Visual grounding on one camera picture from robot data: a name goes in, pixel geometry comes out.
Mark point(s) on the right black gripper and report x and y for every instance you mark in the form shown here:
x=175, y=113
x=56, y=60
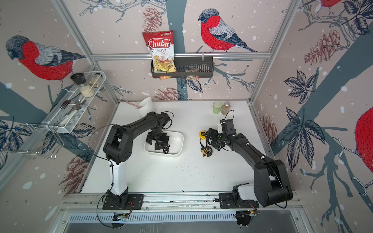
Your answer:
x=209, y=131

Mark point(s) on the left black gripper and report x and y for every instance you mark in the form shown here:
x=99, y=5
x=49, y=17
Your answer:
x=164, y=140

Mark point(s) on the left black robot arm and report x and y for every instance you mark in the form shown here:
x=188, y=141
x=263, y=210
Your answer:
x=119, y=146

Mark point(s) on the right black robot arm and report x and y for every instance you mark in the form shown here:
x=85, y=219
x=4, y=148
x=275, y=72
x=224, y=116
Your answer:
x=271, y=182

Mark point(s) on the white storage box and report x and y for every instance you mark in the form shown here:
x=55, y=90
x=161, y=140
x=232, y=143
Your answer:
x=176, y=142

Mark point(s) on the spice jar silver lid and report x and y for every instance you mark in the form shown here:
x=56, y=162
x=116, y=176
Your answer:
x=225, y=108

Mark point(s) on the green plastic cup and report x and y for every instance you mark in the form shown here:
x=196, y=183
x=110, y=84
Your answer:
x=217, y=106

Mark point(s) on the white utensil cup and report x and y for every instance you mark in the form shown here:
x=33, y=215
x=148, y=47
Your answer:
x=145, y=107

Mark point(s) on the metal spoon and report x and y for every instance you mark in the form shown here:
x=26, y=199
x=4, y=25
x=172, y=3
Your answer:
x=76, y=107

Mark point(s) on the metal fork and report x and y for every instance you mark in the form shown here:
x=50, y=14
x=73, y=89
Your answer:
x=67, y=102

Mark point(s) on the red cassava chips bag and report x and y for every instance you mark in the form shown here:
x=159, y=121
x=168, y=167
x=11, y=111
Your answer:
x=161, y=48

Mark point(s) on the black lid jar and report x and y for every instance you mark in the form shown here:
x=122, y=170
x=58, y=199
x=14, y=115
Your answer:
x=85, y=88

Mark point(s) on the pink utensil handle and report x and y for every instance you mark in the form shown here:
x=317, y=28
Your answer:
x=132, y=104

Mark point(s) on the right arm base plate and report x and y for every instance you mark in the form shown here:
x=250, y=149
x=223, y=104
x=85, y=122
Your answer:
x=233, y=200

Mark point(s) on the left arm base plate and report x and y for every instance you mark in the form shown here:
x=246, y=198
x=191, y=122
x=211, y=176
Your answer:
x=123, y=202

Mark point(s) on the black wall basket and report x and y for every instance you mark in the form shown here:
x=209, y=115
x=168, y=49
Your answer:
x=189, y=66

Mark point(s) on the white wire rack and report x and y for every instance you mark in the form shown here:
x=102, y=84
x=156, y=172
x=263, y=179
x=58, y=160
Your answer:
x=60, y=123

